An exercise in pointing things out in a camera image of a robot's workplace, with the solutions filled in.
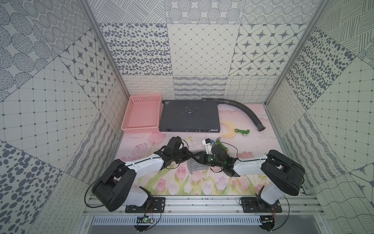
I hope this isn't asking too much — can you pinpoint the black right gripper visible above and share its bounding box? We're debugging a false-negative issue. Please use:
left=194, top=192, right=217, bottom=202
left=190, top=151, right=223, bottom=168

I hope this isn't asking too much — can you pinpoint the grey striped square dishcloth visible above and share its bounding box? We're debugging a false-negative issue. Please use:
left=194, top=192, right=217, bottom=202
left=187, top=159, right=209, bottom=174

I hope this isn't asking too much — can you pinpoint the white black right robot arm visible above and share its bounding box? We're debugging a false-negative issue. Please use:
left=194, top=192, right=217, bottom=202
left=192, top=145, right=305, bottom=208

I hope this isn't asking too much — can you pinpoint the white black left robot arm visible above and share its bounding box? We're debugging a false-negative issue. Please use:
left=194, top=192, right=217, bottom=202
left=90, top=136, right=193, bottom=212

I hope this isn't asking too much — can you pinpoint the green valve near tee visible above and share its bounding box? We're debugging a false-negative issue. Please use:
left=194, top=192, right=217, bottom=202
left=216, top=137, right=227, bottom=150

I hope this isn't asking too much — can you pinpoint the pink floral table mat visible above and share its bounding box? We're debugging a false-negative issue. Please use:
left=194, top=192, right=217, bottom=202
left=116, top=104, right=281, bottom=196

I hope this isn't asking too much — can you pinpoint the dark grey flat electronics box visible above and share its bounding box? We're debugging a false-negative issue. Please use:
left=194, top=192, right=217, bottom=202
left=159, top=100, right=221, bottom=133

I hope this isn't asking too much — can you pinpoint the pink perforated plastic basket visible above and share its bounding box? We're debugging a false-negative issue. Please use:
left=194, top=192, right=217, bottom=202
left=121, top=94, right=162, bottom=134

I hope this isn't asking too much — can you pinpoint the left small circuit board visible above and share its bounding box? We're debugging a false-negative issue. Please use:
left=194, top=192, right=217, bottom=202
left=136, top=215, right=153, bottom=224

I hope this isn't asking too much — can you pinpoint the small circuit board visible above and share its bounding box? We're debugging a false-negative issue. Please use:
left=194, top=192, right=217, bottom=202
left=260, top=216, right=275, bottom=231
left=136, top=215, right=153, bottom=224

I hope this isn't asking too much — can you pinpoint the right small circuit board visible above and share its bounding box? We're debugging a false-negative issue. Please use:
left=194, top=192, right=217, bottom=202
left=260, top=216, right=275, bottom=231

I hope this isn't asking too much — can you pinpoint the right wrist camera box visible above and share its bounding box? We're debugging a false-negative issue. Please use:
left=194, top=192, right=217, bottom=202
left=205, top=138, right=214, bottom=154

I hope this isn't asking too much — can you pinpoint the green valve near hose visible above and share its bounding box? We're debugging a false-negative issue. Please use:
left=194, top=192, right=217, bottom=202
left=234, top=129, right=250, bottom=136

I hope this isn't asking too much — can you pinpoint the black corrugated hose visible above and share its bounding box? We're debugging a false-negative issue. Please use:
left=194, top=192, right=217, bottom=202
left=203, top=97, right=266, bottom=132

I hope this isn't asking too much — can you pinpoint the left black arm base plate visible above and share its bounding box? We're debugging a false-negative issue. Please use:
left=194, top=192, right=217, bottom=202
left=125, top=197, right=166, bottom=214

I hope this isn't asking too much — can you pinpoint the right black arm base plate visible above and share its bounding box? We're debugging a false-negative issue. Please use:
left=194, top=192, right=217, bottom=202
left=239, top=197, right=282, bottom=213

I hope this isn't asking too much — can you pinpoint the aluminium front rail frame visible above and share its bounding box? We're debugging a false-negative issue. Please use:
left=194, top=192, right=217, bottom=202
left=83, top=196, right=324, bottom=216

